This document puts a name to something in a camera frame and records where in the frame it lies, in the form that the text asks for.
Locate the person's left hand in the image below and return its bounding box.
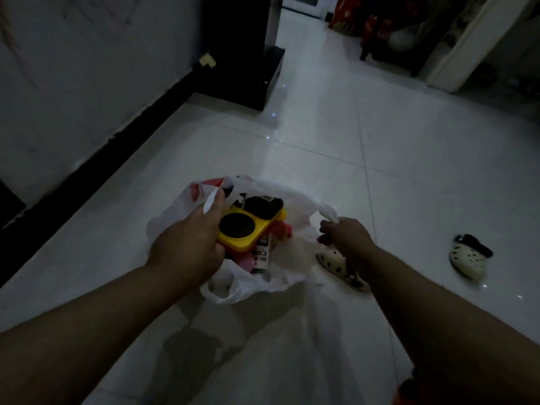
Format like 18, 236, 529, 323
145, 187, 227, 290

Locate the person's right hand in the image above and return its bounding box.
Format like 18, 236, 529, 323
317, 217, 376, 271

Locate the cream clog shoe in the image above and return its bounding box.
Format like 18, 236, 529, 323
449, 233, 493, 282
316, 246, 370, 291

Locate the yellow music player toy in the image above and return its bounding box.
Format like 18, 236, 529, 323
215, 204, 287, 254

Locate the white plastic bag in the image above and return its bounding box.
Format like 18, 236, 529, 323
145, 175, 340, 305

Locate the silver spray can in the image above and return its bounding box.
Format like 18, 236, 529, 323
251, 236, 273, 281

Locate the black yellow device toy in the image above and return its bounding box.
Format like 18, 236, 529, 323
244, 196, 284, 221

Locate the person's left forearm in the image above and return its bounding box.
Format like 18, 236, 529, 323
0, 261, 191, 405

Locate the person's right forearm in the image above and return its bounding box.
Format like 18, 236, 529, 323
356, 244, 540, 405

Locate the black cabinet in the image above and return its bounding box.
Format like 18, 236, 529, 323
198, 0, 286, 111

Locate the dark wooden table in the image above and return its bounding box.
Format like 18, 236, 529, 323
358, 0, 465, 77

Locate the red box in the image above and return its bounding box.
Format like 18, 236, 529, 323
328, 0, 363, 37

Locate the dark glass door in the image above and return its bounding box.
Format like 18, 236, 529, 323
282, 0, 334, 17

